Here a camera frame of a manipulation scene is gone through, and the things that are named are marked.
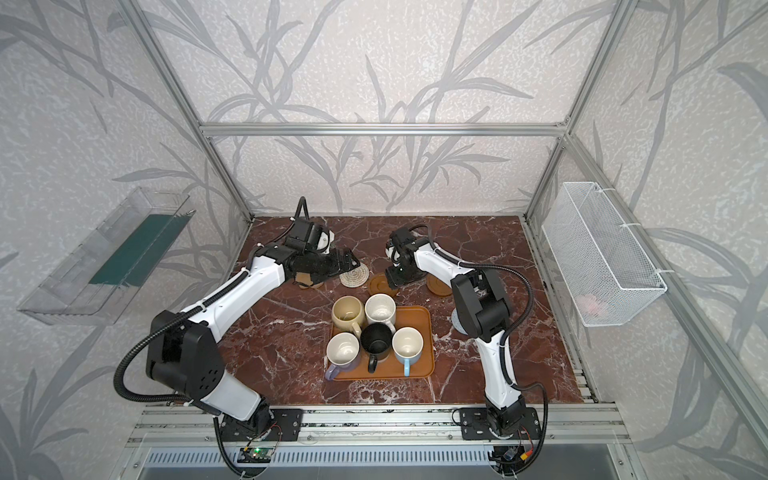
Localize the woven patterned round coaster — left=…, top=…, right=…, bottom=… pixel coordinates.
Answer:
left=339, top=264, right=370, bottom=288

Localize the cork flower shaped coaster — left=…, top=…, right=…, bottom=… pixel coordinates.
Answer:
left=295, top=272, right=324, bottom=289

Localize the wooden round coaster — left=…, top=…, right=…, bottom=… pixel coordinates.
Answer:
left=367, top=273, right=399, bottom=297
left=426, top=274, right=452, bottom=297

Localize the beige ceramic mug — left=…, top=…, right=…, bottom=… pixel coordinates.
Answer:
left=331, top=296, right=366, bottom=338

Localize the grey round coaster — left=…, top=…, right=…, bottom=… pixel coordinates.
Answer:
left=451, top=309, right=472, bottom=337

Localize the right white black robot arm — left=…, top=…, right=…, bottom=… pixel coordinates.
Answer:
left=385, top=225, right=548, bottom=436

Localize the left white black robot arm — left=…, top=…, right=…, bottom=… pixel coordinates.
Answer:
left=113, top=243, right=361, bottom=427

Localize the white speckled mug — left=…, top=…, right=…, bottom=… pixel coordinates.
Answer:
left=364, top=293, right=397, bottom=333

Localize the black mug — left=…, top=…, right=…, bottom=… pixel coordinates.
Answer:
left=360, top=323, right=393, bottom=374

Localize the orange brown tray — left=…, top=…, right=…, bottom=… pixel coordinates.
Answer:
left=334, top=306, right=435, bottom=382

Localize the purple mug white inside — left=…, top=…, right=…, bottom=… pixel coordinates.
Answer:
left=324, top=332, right=361, bottom=381

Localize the green lit circuit board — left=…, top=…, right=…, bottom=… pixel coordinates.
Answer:
left=237, top=447, right=275, bottom=465

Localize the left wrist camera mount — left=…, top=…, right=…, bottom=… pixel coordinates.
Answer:
left=284, top=218, right=334, bottom=254

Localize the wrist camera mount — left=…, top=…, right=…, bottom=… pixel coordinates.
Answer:
left=386, top=224, right=429, bottom=250
left=284, top=218, right=334, bottom=254

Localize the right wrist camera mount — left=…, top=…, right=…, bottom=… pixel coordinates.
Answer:
left=386, top=224, right=429, bottom=250

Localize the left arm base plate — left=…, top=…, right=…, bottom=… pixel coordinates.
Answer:
left=219, top=407, right=304, bottom=442

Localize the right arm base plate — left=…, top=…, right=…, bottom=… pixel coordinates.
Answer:
left=458, top=407, right=542, bottom=441

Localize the white wire wall basket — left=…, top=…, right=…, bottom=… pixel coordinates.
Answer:
left=542, top=182, right=667, bottom=327

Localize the clear plastic wall bin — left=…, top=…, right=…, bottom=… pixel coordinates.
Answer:
left=18, top=187, right=196, bottom=326

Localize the aluminium front rail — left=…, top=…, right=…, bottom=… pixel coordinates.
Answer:
left=126, top=403, right=631, bottom=448

